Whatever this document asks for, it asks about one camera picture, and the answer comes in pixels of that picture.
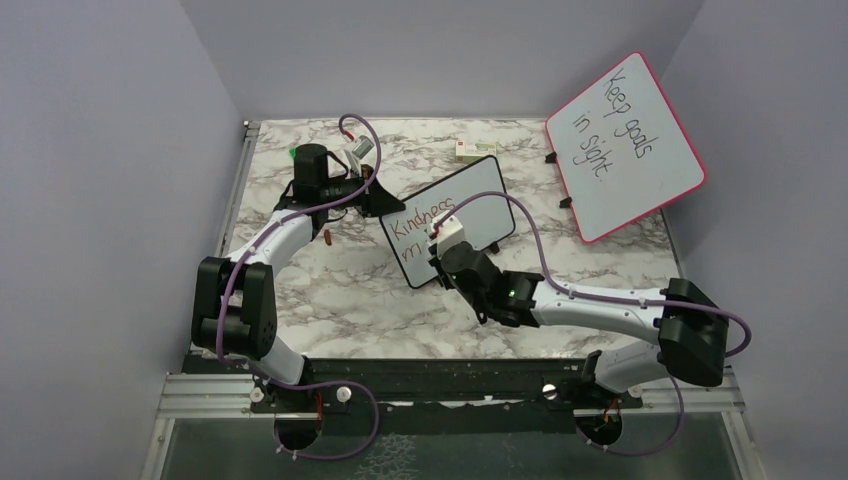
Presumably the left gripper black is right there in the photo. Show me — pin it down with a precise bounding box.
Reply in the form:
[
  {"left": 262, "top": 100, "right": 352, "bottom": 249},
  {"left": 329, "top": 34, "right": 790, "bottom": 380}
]
[{"left": 320, "top": 164, "right": 406, "bottom": 218}]

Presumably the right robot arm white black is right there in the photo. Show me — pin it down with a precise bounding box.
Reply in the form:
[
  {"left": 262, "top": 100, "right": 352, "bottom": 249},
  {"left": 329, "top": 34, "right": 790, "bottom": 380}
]
[{"left": 429, "top": 241, "right": 729, "bottom": 407}]

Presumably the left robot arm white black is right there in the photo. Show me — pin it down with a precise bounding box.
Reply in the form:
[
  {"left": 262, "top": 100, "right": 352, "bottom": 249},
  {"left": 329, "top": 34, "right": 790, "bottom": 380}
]
[{"left": 191, "top": 136, "right": 405, "bottom": 411}]

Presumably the pink framed whiteboard with text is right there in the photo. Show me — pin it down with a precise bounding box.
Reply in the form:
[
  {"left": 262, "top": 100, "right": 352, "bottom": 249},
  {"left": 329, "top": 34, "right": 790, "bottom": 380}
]
[{"left": 545, "top": 51, "right": 708, "bottom": 243}]

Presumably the green white eraser box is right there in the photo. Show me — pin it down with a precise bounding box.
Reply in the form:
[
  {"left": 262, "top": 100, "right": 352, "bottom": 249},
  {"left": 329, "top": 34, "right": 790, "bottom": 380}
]
[{"left": 455, "top": 140, "right": 498, "bottom": 164}]

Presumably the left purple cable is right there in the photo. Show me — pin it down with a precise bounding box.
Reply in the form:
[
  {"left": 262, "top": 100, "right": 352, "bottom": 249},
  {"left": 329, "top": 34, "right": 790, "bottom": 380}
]
[{"left": 217, "top": 113, "right": 383, "bottom": 463}]

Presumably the purple cable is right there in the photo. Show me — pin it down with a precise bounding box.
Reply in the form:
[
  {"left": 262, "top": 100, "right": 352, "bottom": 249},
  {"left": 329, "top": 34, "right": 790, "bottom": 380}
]
[
  {"left": 217, "top": 113, "right": 383, "bottom": 463},
  {"left": 430, "top": 191, "right": 753, "bottom": 458}
]

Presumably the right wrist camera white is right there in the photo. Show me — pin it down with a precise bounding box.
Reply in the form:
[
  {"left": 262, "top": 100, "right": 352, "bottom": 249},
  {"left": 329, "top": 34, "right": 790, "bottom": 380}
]
[{"left": 427, "top": 213, "right": 467, "bottom": 258}]

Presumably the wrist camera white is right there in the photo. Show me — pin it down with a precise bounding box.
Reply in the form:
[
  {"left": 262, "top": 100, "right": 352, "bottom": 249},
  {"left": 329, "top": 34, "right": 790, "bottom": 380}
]
[
  {"left": 427, "top": 213, "right": 467, "bottom": 258},
  {"left": 343, "top": 136, "right": 374, "bottom": 177}
]

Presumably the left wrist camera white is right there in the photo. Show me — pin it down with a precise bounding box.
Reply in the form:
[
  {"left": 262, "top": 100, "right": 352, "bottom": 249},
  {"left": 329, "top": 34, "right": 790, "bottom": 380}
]
[{"left": 343, "top": 136, "right": 374, "bottom": 177}]

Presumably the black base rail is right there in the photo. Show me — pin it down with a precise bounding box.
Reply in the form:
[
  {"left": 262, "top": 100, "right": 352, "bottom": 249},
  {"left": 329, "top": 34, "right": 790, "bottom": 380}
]
[{"left": 183, "top": 355, "right": 642, "bottom": 446}]

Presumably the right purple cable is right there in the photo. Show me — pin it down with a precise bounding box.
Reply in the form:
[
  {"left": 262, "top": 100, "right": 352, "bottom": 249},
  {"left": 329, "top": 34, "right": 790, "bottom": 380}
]
[{"left": 430, "top": 191, "right": 753, "bottom": 458}]

